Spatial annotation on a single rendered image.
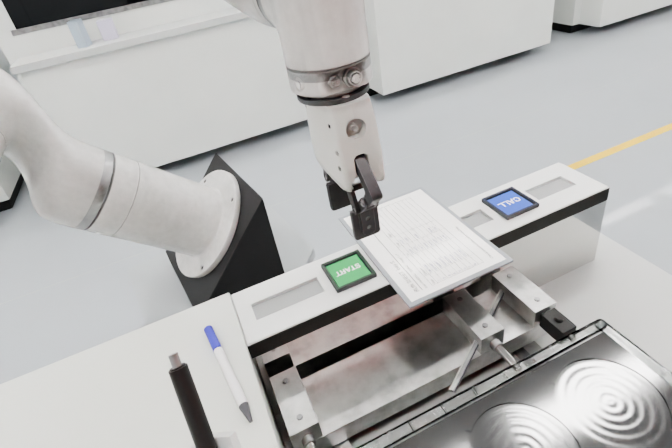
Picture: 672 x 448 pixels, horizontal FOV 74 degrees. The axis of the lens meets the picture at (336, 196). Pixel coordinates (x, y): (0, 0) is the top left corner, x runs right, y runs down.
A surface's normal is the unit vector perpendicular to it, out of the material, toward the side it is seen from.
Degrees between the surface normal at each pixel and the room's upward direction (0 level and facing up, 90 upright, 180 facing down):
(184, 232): 93
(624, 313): 0
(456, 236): 0
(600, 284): 0
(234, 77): 90
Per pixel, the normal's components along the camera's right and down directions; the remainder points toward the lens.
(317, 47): -0.11, 0.56
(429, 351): -0.15, -0.83
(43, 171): -0.35, -0.05
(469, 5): 0.39, 0.45
